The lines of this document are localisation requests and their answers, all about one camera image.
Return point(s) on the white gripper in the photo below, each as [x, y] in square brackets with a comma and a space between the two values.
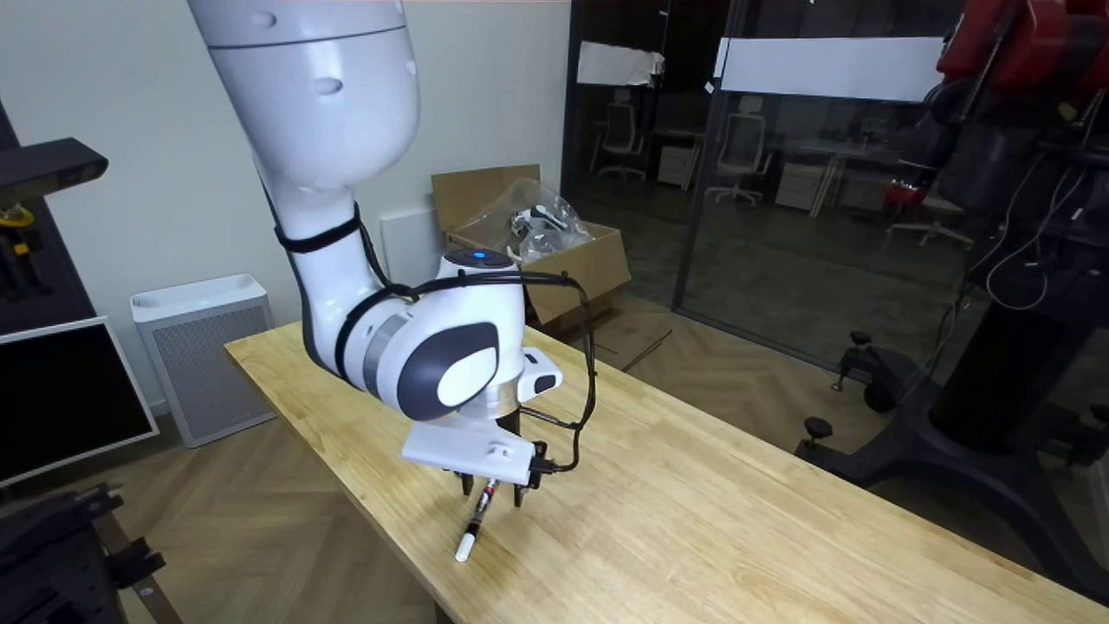
[474, 450]

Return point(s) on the black marker with white cap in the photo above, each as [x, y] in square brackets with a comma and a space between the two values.
[470, 536]

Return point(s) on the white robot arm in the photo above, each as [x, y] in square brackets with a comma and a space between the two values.
[325, 98]

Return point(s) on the open cardboard box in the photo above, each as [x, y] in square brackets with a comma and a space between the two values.
[622, 328]

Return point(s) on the clear plastic bag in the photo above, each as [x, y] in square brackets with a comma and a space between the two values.
[538, 226]

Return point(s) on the white office chair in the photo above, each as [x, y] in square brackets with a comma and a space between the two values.
[739, 162]

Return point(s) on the black shelf cabinet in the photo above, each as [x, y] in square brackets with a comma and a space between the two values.
[65, 389]

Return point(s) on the red robot on stand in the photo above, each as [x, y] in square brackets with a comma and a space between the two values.
[1027, 47]

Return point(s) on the black pedestal stand with wheels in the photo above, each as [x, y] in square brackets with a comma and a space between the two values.
[1037, 199]

